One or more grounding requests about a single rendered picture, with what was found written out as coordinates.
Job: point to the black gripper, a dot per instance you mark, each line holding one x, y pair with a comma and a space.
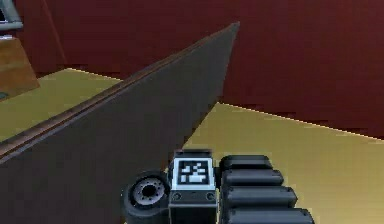
146, 196

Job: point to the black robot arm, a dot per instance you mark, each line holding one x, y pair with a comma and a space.
246, 196

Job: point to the dark grey cabinet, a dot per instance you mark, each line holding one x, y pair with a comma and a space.
116, 140

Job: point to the brown wooden box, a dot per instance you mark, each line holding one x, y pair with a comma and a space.
13, 66

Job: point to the grey metal frame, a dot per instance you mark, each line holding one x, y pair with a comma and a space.
11, 18

